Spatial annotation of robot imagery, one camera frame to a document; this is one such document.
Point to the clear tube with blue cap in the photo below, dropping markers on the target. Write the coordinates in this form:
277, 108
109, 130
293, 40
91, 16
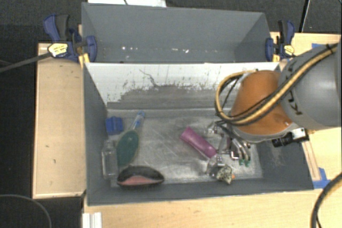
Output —
138, 121

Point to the black and pink oval case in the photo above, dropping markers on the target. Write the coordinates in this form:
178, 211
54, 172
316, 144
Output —
140, 176

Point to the grey metal bin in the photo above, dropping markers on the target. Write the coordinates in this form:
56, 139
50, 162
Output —
171, 34

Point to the pale wood board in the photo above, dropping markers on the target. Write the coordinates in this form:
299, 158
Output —
58, 120

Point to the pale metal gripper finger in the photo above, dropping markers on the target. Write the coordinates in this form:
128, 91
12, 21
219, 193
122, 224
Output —
215, 165
213, 129

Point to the dark green oval pad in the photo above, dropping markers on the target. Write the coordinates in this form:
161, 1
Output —
127, 148

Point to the blue block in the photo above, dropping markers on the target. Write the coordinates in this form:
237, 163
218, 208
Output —
114, 125

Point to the clear plastic bottle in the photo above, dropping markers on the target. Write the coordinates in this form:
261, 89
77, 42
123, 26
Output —
109, 160

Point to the purple flat block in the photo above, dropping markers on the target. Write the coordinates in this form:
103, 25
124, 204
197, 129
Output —
197, 141

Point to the black cylinder on white bracket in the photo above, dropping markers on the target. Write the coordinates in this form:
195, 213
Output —
286, 139

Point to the small camouflage toy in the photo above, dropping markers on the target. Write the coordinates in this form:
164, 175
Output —
225, 174

